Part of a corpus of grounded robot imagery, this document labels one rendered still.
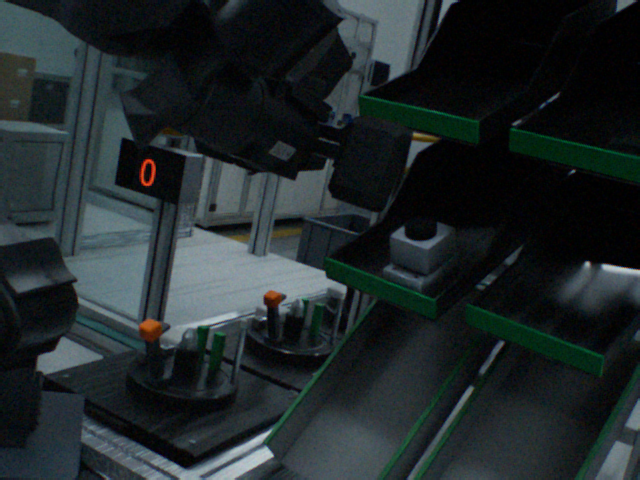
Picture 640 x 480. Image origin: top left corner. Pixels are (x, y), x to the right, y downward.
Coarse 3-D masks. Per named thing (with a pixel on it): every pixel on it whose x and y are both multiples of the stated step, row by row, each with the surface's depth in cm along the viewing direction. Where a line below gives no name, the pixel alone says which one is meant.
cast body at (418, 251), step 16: (416, 224) 70; (432, 224) 70; (400, 240) 70; (416, 240) 69; (432, 240) 69; (448, 240) 70; (400, 256) 71; (416, 256) 69; (432, 256) 69; (448, 256) 71; (384, 272) 71; (400, 272) 71; (416, 272) 70; (432, 272) 70; (448, 272) 72; (416, 288) 69; (432, 288) 71
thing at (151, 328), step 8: (152, 320) 88; (144, 328) 87; (152, 328) 87; (160, 328) 88; (168, 328) 90; (144, 336) 87; (152, 336) 87; (152, 344) 88; (152, 352) 89; (160, 352) 90; (152, 360) 89; (160, 360) 90; (152, 368) 90; (160, 368) 90; (160, 376) 91
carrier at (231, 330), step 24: (264, 312) 129; (288, 312) 118; (336, 312) 117; (264, 336) 113; (288, 336) 117; (312, 336) 120; (264, 360) 112; (288, 360) 112; (312, 360) 113; (288, 384) 105
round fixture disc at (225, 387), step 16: (128, 368) 94; (144, 368) 95; (224, 368) 100; (128, 384) 93; (144, 384) 91; (176, 384) 92; (192, 384) 93; (208, 384) 94; (224, 384) 96; (144, 400) 90; (160, 400) 90; (176, 400) 89; (192, 400) 90; (208, 400) 91; (224, 400) 93
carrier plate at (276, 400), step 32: (128, 352) 104; (64, 384) 90; (96, 384) 92; (256, 384) 103; (128, 416) 86; (160, 416) 88; (192, 416) 89; (224, 416) 91; (256, 416) 93; (160, 448) 83; (192, 448) 82; (224, 448) 86
